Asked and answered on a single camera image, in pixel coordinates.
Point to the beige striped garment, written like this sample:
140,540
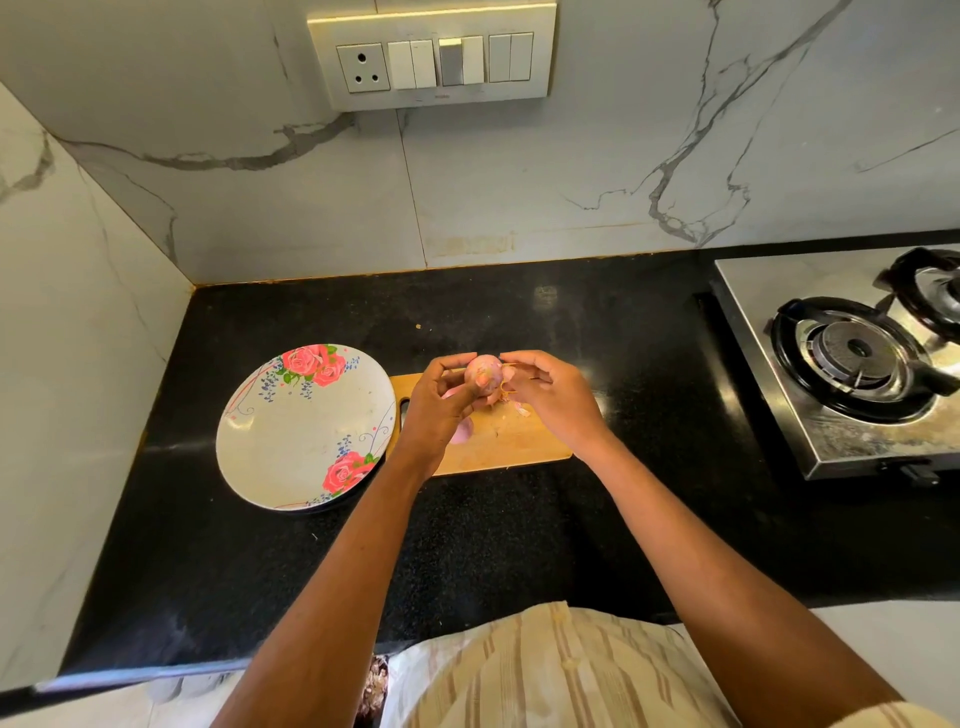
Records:
555,668

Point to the white wall switch panel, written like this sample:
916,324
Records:
432,54

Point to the person's left forearm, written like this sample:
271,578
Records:
323,600

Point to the white floral plate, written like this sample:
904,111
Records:
300,431

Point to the grey slipper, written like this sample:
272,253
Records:
209,683
168,686

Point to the black stone countertop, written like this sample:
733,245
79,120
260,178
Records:
660,300

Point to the wooden cutting board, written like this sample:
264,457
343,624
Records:
510,450

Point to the person's right forearm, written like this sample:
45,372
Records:
728,585

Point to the black stove burner grate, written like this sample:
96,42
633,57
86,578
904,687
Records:
855,357
927,288

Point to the pile of onion peels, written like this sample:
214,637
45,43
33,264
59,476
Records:
515,414

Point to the stainless steel gas stove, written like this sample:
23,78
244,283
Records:
746,285

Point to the person's right hand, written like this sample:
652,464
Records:
558,399

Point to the small pink onion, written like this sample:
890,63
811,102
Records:
485,374
462,431

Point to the person's left hand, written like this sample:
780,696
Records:
432,417

